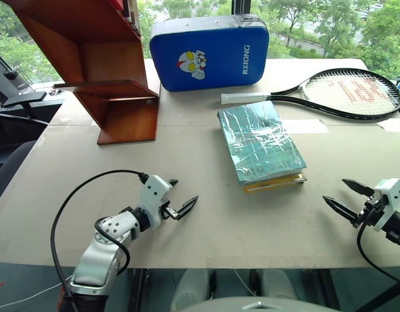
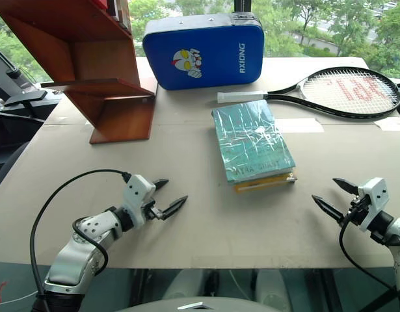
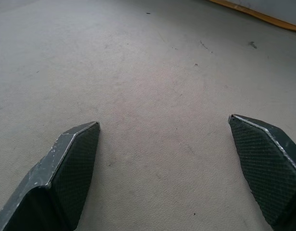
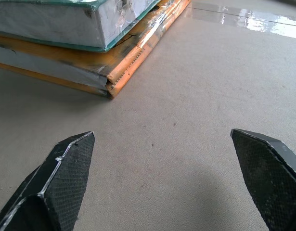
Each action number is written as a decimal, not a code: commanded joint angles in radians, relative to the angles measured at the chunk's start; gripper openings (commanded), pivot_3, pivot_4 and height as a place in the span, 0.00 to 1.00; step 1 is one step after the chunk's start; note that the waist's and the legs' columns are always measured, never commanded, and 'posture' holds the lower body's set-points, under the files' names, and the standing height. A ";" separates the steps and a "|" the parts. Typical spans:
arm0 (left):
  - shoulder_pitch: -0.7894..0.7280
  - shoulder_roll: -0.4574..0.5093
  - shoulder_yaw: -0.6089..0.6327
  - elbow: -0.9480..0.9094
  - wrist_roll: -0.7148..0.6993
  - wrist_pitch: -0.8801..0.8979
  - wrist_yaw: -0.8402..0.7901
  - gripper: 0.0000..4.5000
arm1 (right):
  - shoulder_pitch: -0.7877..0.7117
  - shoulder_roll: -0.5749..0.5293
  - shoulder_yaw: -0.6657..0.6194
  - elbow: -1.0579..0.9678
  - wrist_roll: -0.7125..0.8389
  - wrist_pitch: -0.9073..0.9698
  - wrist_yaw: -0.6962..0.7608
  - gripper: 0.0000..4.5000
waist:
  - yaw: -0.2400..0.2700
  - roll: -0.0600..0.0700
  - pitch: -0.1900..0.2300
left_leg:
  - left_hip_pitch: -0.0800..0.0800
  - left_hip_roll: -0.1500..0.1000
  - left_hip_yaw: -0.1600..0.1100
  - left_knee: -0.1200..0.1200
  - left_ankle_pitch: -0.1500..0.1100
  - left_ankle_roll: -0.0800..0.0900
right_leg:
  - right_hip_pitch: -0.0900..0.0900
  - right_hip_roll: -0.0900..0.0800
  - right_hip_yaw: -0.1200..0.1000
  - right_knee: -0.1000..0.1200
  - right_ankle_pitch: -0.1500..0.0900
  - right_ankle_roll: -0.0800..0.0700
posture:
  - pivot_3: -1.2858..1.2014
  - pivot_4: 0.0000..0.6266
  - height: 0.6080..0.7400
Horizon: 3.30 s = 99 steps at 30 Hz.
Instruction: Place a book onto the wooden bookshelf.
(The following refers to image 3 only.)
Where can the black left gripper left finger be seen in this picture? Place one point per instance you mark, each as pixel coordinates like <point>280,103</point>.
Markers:
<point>66,173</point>

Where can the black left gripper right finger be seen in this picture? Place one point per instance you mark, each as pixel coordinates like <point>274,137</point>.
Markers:
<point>265,163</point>

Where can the orange wooden table edge strip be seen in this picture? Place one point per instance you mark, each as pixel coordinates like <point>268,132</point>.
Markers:
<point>270,18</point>

